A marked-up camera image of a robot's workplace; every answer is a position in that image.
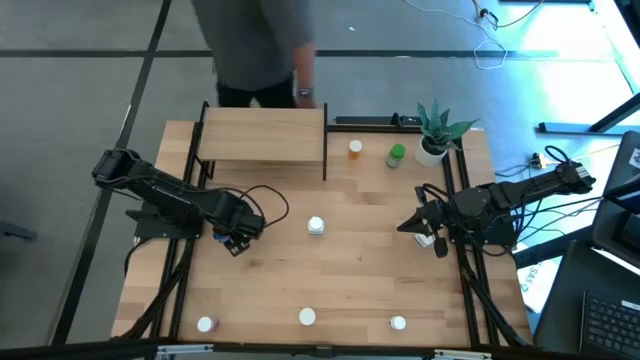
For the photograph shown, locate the dark grey open laptop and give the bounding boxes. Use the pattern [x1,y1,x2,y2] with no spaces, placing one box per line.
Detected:
[591,129,640,277]

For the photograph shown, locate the green cap supplement bottle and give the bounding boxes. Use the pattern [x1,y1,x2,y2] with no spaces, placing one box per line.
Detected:
[385,143,407,170]

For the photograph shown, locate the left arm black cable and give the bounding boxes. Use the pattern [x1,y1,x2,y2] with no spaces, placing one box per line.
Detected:
[234,184,291,230]

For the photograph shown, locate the dark grey floor object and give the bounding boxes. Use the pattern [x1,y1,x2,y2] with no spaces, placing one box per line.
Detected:
[0,218,39,242]

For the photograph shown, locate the white floor cable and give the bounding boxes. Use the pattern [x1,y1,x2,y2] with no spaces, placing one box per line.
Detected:
[402,0,509,71]

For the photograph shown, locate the person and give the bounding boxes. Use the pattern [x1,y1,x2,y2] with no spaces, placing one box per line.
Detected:
[191,0,318,110]

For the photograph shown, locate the black table frame bar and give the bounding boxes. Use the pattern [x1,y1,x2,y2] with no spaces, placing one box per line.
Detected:
[0,338,640,360]

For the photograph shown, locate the black diagonal bar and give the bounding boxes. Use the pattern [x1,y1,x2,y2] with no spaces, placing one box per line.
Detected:
[513,223,596,270]

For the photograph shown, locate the black shoulder cable loop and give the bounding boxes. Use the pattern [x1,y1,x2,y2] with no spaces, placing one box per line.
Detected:
[543,144,572,167]

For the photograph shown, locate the black side frame rails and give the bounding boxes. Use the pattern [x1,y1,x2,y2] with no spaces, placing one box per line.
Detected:
[119,119,216,346]
[442,139,534,349]

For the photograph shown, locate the black frame crossbar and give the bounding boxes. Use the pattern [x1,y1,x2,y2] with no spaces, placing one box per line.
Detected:
[327,113,425,134]

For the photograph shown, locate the wooden shelf black frame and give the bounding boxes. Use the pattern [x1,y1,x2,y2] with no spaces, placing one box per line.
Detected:
[192,100,330,182]

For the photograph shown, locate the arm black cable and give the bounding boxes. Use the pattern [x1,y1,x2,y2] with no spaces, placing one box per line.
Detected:
[234,184,291,230]
[413,182,451,204]

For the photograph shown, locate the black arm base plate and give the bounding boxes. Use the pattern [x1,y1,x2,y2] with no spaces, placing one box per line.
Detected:
[133,209,205,240]

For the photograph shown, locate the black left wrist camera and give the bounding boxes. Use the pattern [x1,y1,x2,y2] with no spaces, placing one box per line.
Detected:
[223,234,252,258]

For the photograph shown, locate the black floor stand bar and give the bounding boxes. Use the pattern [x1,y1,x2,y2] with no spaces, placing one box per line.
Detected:
[537,92,640,136]

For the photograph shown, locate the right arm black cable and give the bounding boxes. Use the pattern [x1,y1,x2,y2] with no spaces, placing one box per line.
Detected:
[413,182,451,204]

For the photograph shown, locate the silver metal bracket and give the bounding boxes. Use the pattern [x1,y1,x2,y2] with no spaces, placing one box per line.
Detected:
[432,348,493,360]
[156,343,215,357]

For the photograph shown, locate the thin black floor cable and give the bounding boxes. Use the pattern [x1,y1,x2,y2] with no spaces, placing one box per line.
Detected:
[494,144,624,239]

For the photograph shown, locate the black orange floor cable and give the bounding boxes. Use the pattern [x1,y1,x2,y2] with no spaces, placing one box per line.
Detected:
[469,0,546,30]

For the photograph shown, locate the black laptop with keyboard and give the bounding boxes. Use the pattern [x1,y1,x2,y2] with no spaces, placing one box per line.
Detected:
[531,239,640,360]

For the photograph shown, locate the snake plant in white pot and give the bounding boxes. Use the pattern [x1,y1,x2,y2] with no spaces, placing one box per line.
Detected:
[414,98,480,168]

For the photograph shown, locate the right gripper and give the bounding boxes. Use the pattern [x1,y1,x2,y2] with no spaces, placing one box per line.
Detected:
[397,185,459,236]

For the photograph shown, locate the pink bottle white cap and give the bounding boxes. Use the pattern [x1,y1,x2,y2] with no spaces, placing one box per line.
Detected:
[196,315,221,334]

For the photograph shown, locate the white printed paper sheet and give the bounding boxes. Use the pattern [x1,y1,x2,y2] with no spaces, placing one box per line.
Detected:
[517,243,560,315]

